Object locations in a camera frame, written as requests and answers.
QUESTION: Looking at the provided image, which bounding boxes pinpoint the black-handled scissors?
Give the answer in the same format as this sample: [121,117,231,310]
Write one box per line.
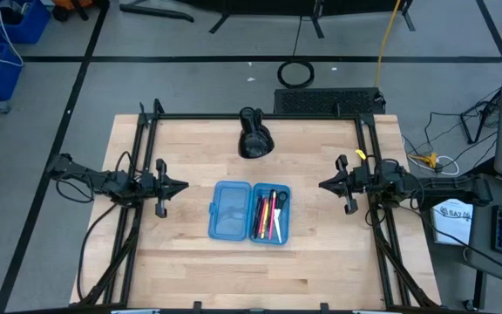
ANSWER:
[273,190,289,245]

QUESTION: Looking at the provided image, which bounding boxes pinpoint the black metal floor bar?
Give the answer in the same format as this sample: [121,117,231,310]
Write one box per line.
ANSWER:
[119,3,195,24]

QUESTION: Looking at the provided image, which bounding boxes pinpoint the black pen with yellow band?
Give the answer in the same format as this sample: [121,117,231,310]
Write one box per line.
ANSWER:
[255,195,265,240]

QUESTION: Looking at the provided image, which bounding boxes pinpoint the blue plastic pencil box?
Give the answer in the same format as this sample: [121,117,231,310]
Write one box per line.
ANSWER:
[207,181,292,247]

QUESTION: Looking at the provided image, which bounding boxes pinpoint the coiled black cable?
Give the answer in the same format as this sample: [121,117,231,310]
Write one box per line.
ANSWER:
[276,15,315,90]

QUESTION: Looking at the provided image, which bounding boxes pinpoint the orange and black bag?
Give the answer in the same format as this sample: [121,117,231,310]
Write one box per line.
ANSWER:
[51,0,105,22]

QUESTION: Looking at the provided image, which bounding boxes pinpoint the matte black pen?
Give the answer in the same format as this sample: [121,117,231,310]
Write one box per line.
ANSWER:
[252,195,262,241]

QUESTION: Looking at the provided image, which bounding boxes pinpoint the yellow cable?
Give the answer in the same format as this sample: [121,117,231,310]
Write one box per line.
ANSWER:
[374,0,403,88]

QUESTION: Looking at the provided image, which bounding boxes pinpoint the black perforated computer case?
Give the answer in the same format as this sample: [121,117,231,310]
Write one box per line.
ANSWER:
[273,86,387,116]

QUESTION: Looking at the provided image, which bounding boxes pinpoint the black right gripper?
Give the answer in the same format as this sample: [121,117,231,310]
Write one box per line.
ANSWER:
[318,154,382,216]

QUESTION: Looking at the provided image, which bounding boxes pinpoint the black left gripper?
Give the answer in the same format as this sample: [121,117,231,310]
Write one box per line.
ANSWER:
[141,158,190,219]

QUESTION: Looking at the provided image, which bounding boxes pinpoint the white printed paper sheet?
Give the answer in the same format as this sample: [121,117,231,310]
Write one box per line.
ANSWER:
[431,199,475,247]

